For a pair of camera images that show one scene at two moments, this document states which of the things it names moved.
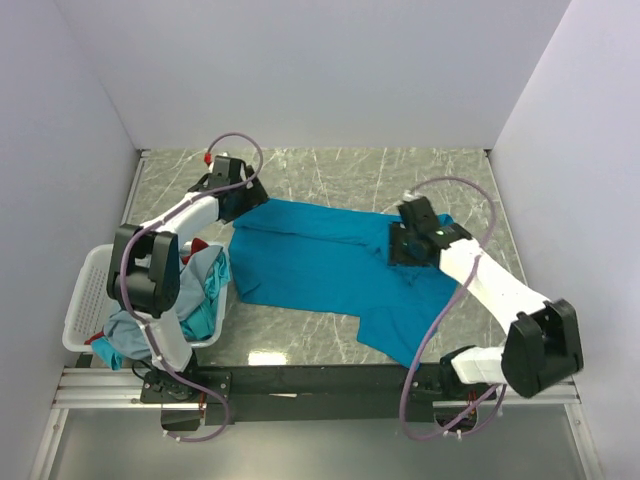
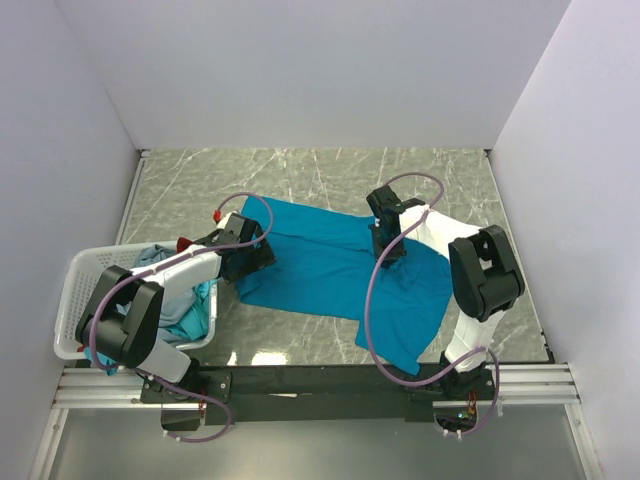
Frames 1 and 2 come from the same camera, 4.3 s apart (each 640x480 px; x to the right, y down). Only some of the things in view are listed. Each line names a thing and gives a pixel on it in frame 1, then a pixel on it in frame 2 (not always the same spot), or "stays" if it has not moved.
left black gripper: (254, 196) to (260, 257)
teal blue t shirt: (336, 261) stays
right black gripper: (395, 254) to (394, 255)
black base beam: (308, 394) stays
